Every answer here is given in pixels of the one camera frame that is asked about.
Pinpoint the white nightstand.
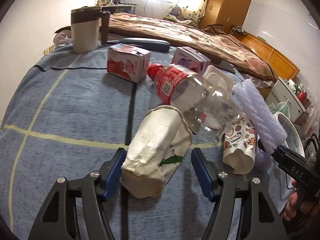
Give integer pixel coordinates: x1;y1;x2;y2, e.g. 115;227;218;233
265;77;308;124

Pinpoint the brown bed blanket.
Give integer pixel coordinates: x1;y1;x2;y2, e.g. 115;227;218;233
109;13;278;82

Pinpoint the blue plaid tablecloth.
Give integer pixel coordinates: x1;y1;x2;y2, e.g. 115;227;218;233
0;42;293;240

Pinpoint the cluttered shelf desk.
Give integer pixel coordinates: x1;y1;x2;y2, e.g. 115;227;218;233
96;0;136;14

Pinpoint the white yogurt cup blue label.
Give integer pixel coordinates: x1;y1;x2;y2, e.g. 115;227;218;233
203;64;235;93

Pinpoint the clear plastic bottle red label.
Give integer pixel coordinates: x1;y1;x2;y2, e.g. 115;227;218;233
147;63;240;143

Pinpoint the white trash bin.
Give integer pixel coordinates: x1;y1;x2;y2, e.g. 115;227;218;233
274;112;305;157

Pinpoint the dark blue glasses case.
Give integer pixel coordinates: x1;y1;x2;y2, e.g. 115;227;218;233
107;37;170;53

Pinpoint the right hand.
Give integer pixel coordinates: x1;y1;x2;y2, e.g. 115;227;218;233
282;192;319;222

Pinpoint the red can on nightstand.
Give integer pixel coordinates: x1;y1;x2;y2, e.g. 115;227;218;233
297;90;308;104

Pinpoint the green plastic bag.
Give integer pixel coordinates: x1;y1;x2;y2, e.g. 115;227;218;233
268;100;291;119

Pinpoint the colourful patterned paper cup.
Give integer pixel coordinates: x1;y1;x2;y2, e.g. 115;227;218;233
222;112;257;175

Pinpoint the wooden headboard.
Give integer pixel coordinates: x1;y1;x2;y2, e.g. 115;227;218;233
233;31;300;80

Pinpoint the red white milk carton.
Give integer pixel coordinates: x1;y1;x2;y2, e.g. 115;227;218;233
107;43;151;83

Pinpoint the purple white milk carton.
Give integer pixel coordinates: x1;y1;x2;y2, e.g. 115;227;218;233
172;47;211;74

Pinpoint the wooden wardrobe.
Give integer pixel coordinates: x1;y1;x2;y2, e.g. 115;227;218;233
199;0;251;33

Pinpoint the black smartphone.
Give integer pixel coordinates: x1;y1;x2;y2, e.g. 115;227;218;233
216;60;235;74

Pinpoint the white brown travel mug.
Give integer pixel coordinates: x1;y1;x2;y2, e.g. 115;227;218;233
71;7;111;54

